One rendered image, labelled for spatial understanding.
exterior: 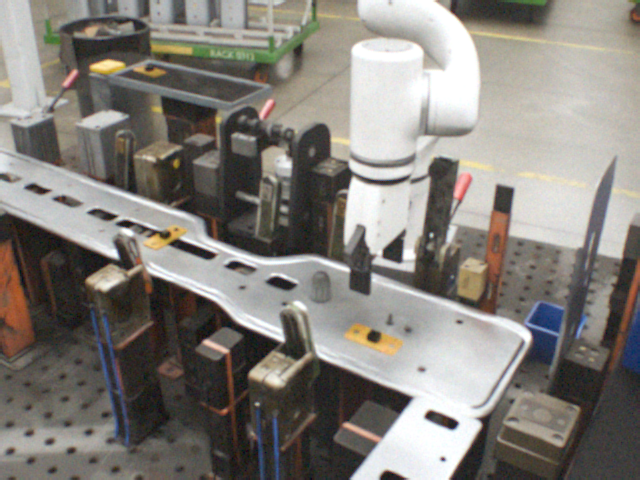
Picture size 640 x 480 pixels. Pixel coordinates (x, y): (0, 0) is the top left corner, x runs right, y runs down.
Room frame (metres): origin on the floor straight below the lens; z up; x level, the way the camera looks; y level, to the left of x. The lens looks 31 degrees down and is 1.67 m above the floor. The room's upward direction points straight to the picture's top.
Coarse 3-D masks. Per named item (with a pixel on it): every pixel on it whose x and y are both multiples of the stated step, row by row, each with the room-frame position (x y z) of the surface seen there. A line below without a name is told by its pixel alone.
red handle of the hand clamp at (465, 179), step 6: (462, 174) 1.08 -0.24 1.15; (468, 174) 1.08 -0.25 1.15; (462, 180) 1.07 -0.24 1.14; (468, 180) 1.07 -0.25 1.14; (456, 186) 1.07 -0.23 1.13; (462, 186) 1.06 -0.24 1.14; (468, 186) 1.07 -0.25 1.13; (456, 192) 1.06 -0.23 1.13; (462, 192) 1.06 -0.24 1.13; (456, 198) 1.05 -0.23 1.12; (462, 198) 1.05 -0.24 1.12; (456, 204) 1.04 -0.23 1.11; (450, 222) 1.02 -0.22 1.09; (432, 240) 0.99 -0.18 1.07; (426, 246) 0.99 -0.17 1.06; (432, 246) 0.98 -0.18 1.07; (432, 252) 0.98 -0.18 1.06
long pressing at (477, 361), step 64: (0, 192) 1.31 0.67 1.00; (64, 192) 1.31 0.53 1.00; (128, 192) 1.30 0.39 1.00; (192, 256) 1.06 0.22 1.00; (256, 256) 1.05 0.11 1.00; (320, 256) 1.05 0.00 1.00; (256, 320) 0.88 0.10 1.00; (320, 320) 0.88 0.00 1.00; (384, 320) 0.88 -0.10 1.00; (448, 320) 0.87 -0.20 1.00; (384, 384) 0.74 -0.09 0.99; (448, 384) 0.73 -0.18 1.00
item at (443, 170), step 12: (444, 156) 1.01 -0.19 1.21; (432, 168) 0.98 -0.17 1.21; (444, 168) 0.97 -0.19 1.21; (456, 168) 1.00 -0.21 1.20; (432, 180) 1.00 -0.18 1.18; (444, 180) 1.00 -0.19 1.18; (432, 192) 1.00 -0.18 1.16; (444, 192) 1.00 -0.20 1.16; (432, 204) 1.00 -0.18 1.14; (444, 204) 0.98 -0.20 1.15; (432, 216) 1.00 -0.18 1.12; (444, 216) 0.98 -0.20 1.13; (432, 228) 0.99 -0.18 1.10; (444, 228) 0.98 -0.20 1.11; (444, 240) 0.98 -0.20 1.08; (420, 252) 0.99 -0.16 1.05
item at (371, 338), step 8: (352, 328) 0.85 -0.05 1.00; (360, 328) 0.85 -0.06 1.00; (368, 328) 0.85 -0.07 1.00; (344, 336) 0.83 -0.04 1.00; (352, 336) 0.83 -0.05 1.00; (360, 336) 0.83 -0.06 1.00; (368, 336) 0.82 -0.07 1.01; (376, 336) 0.82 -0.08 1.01; (384, 336) 0.83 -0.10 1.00; (392, 336) 0.83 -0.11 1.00; (368, 344) 0.81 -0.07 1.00; (376, 344) 0.81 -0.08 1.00; (384, 344) 0.81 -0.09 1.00; (392, 344) 0.82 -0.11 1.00; (400, 344) 0.81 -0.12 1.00; (384, 352) 0.80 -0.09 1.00; (392, 352) 0.80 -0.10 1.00
